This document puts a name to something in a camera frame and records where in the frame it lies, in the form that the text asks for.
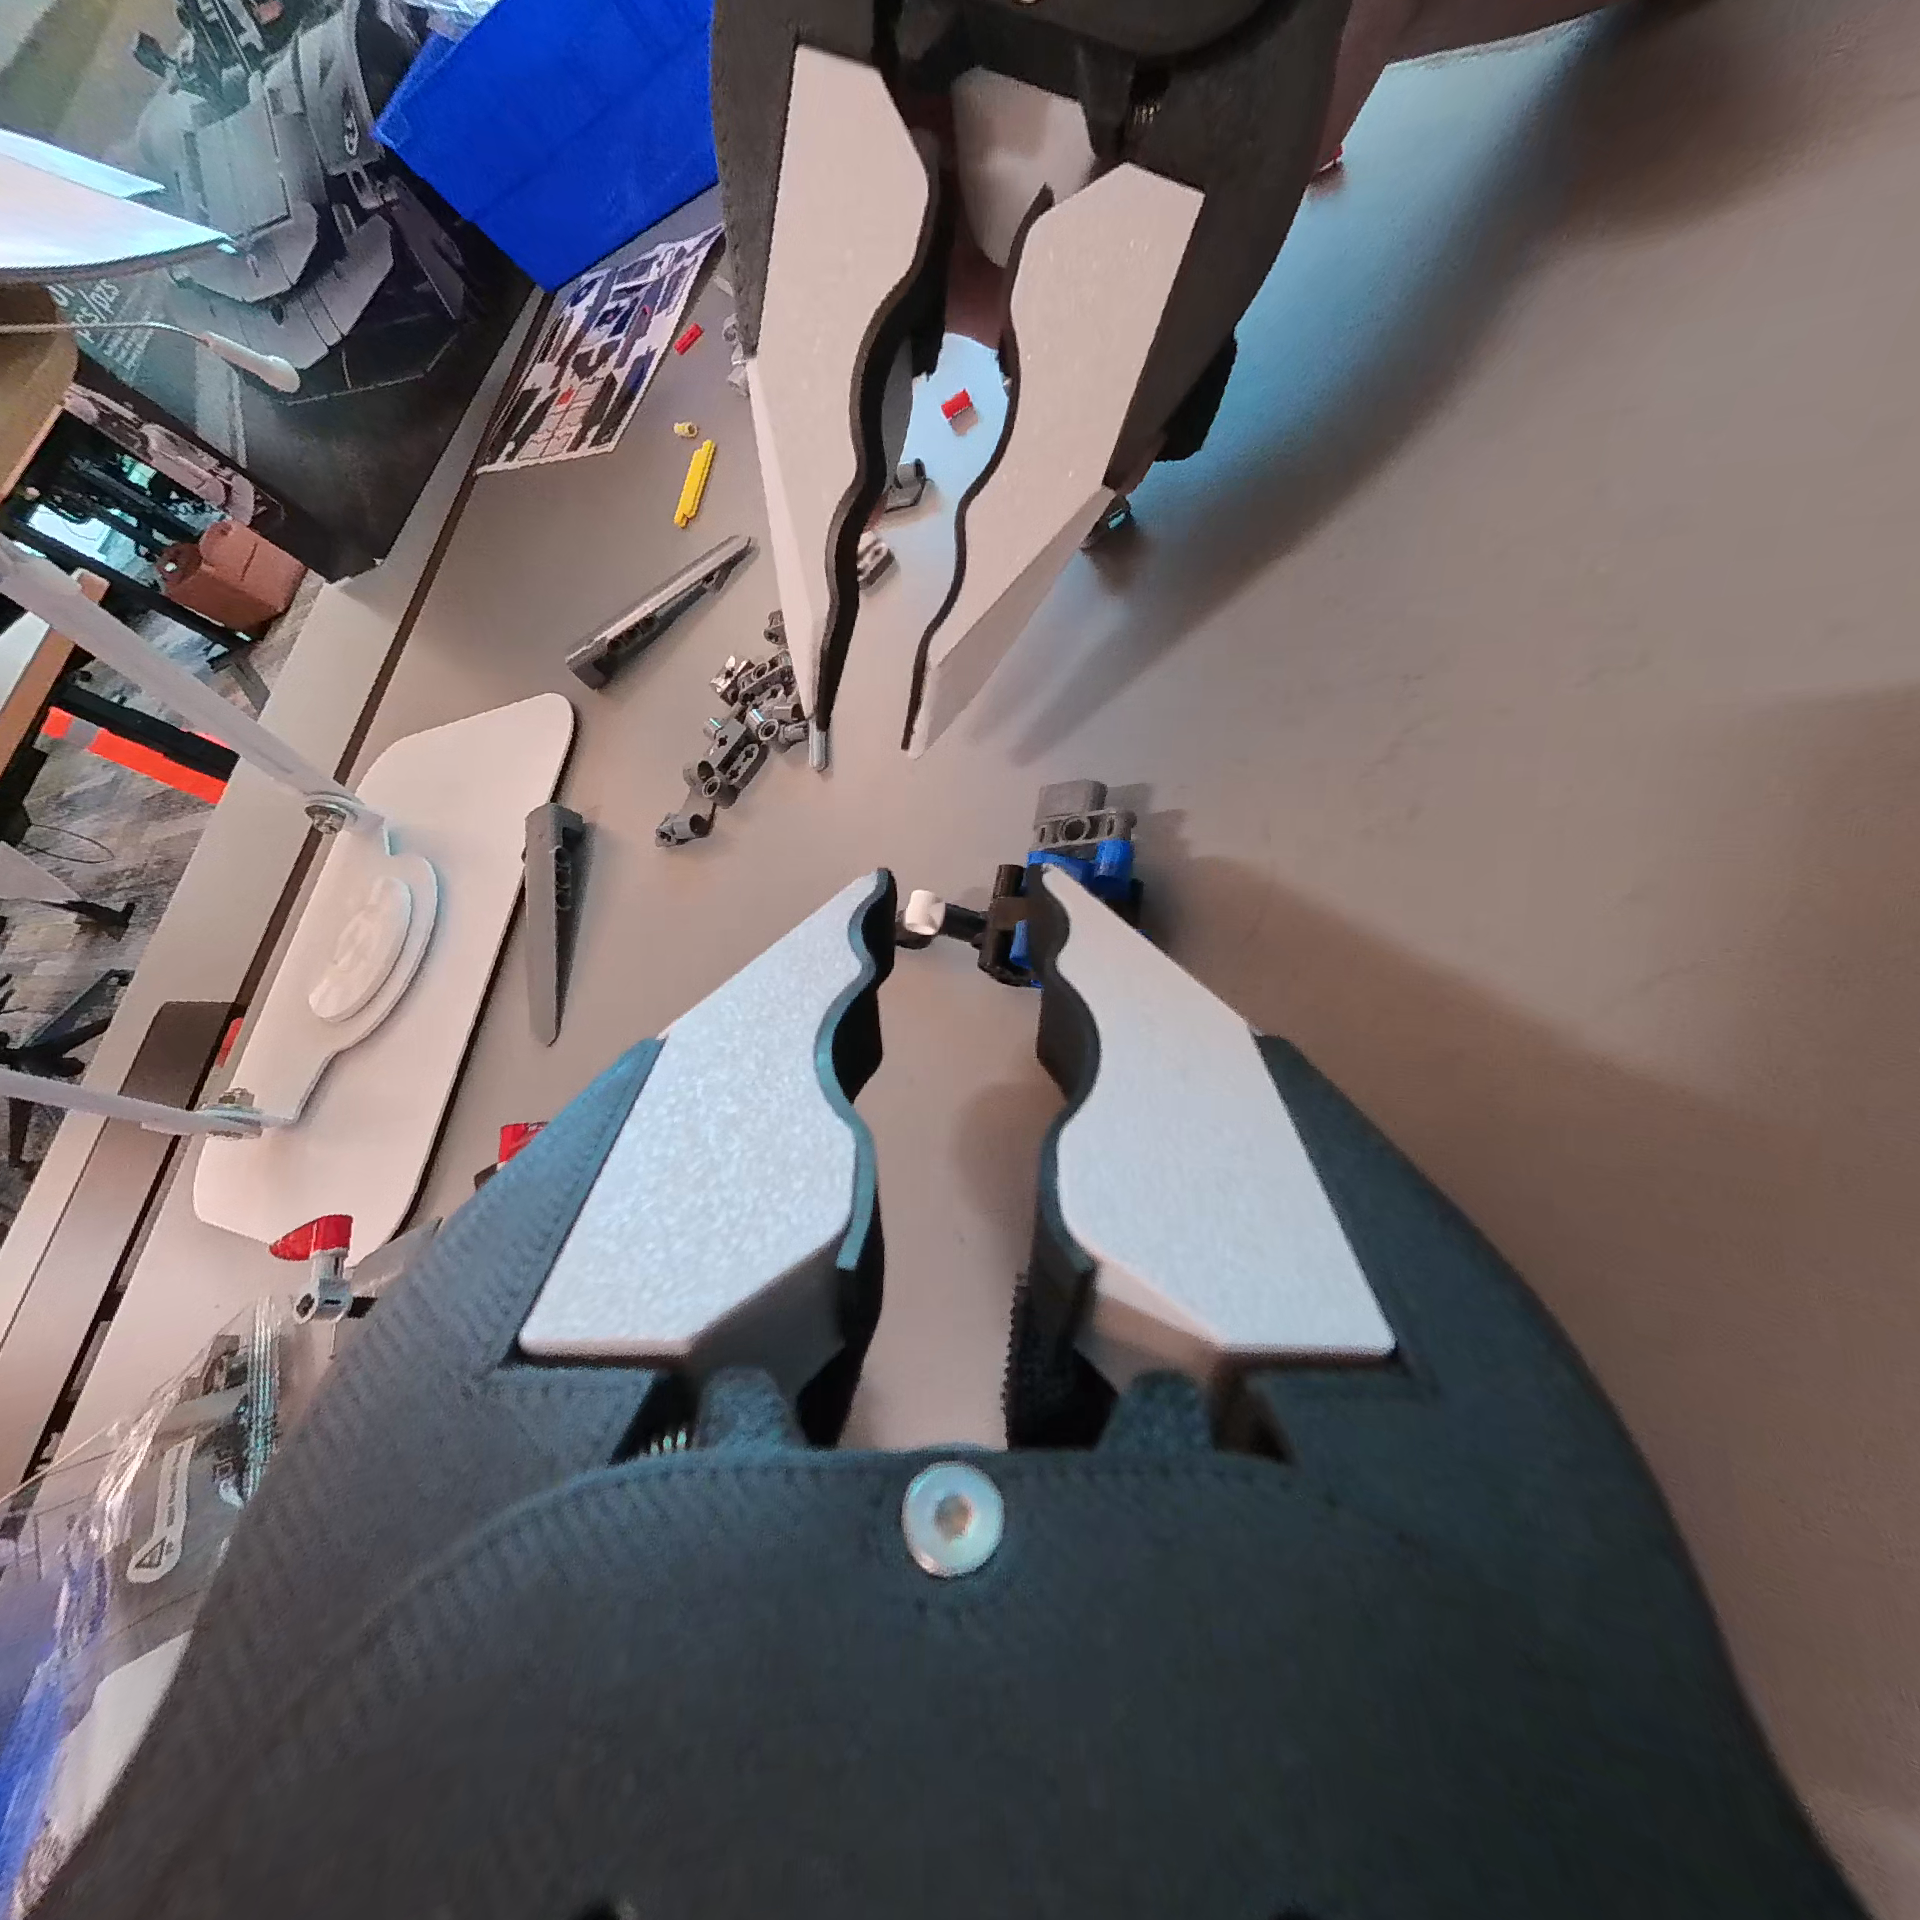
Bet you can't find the lego sticker sheet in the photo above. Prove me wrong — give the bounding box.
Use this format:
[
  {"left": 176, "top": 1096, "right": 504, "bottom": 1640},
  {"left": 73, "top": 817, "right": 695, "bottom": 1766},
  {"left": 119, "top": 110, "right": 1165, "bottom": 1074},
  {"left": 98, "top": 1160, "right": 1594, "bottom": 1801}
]
[{"left": 477, "top": 223, "right": 731, "bottom": 477}]

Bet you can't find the clear plastic parts bag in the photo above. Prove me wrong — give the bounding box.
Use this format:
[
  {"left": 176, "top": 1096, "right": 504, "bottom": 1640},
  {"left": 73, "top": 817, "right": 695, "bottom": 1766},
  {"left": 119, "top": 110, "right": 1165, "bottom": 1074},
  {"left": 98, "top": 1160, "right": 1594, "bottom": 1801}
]
[{"left": 0, "top": 1295, "right": 291, "bottom": 1920}]

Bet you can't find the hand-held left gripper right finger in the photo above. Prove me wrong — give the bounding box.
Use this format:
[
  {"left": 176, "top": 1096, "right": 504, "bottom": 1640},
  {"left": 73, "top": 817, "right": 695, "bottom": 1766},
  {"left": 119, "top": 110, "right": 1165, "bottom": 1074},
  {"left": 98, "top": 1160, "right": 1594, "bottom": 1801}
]
[{"left": 1027, "top": 865, "right": 1402, "bottom": 1441}]

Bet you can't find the white flat stand board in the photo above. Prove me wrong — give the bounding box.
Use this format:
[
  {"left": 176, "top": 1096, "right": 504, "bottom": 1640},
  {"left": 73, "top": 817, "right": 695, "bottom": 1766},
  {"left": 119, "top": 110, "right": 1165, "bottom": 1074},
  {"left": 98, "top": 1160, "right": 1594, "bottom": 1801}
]
[{"left": 193, "top": 689, "right": 579, "bottom": 1248}]

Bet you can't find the blue black lego assembly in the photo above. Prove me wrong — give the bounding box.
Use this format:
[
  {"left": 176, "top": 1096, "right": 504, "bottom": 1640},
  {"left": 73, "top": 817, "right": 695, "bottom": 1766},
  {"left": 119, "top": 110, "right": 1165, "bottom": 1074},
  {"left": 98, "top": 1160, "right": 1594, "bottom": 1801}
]
[{"left": 897, "top": 836, "right": 1149, "bottom": 991}]

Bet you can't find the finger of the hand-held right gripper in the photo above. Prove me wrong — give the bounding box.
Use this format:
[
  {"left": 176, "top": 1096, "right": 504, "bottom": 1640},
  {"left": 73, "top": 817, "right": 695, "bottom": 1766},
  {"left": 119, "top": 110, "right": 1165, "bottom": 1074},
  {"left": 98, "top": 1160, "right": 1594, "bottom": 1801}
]
[
  {"left": 900, "top": 157, "right": 1209, "bottom": 754},
  {"left": 744, "top": 41, "right": 944, "bottom": 728}
]

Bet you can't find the person's right hand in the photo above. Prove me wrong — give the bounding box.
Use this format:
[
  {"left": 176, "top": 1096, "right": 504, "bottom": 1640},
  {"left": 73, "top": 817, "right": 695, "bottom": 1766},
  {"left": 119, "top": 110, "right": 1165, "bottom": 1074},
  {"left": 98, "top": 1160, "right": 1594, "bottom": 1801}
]
[{"left": 949, "top": 240, "right": 1029, "bottom": 354}]

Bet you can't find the grey lego connector block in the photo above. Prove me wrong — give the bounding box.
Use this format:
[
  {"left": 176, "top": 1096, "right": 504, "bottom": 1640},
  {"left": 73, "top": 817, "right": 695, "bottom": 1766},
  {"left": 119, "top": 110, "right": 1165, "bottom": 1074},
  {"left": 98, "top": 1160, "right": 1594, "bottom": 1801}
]
[{"left": 1032, "top": 776, "right": 1145, "bottom": 848}]

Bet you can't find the lego set box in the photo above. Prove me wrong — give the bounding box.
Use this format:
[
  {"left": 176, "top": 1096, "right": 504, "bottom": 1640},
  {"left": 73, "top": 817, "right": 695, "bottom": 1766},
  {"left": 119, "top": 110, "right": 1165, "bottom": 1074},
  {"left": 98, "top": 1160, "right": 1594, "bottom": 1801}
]
[{"left": 0, "top": 0, "right": 545, "bottom": 585}]

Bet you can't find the blue plastic storage bin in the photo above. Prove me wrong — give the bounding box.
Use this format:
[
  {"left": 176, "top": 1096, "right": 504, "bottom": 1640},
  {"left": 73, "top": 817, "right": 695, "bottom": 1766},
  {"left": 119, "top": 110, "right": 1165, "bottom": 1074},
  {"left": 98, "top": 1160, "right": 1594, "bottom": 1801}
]
[{"left": 373, "top": 0, "right": 723, "bottom": 294}]

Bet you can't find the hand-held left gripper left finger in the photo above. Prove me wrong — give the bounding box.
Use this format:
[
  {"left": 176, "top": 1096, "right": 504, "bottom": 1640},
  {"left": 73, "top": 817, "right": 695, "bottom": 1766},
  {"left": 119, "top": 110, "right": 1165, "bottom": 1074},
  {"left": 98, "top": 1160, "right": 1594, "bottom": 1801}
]
[{"left": 514, "top": 865, "right": 904, "bottom": 1449}]

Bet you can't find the lego technic car chassis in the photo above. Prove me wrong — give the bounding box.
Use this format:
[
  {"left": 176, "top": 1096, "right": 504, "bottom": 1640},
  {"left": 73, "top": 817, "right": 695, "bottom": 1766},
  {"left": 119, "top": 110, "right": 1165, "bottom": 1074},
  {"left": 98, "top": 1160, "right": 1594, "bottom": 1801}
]
[{"left": 271, "top": 1117, "right": 553, "bottom": 1326}]

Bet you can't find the pile of grey lego connectors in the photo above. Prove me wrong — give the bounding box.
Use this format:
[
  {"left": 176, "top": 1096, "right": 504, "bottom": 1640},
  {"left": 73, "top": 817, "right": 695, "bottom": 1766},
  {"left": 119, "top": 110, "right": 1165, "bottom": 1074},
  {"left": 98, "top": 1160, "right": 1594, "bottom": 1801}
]
[{"left": 652, "top": 608, "right": 826, "bottom": 853}]

